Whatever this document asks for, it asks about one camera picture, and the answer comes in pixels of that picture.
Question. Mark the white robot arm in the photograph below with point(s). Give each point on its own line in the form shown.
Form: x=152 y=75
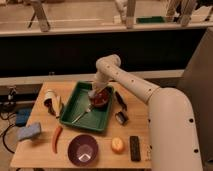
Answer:
x=173 y=134

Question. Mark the dark red bowl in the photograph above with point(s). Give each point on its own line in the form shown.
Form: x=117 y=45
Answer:
x=101 y=99

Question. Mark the metal fork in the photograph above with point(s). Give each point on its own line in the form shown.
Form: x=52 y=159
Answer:
x=87 y=110

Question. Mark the black rectangular tool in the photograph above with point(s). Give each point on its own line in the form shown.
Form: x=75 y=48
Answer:
x=121 y=118

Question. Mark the green plastic tray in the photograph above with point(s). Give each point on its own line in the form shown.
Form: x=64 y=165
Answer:
x=96 y=120

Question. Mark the white cup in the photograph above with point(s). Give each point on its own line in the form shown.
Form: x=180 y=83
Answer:
x=49 y=95

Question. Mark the yellow apple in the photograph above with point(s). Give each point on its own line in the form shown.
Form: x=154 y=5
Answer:
x=117 y=145

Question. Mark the black object beside banana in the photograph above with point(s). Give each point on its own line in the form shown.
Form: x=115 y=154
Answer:
x=49 y=106

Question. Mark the black remote control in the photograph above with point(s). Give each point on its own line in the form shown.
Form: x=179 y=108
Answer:
x=135 y=149

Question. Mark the blue sponge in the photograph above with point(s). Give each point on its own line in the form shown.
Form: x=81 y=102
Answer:
x=29 y=132

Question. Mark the blue box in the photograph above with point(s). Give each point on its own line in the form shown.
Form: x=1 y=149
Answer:
x=22 y=116

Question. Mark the black handled brush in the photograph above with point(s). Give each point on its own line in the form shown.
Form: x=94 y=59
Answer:
x=120 y=101

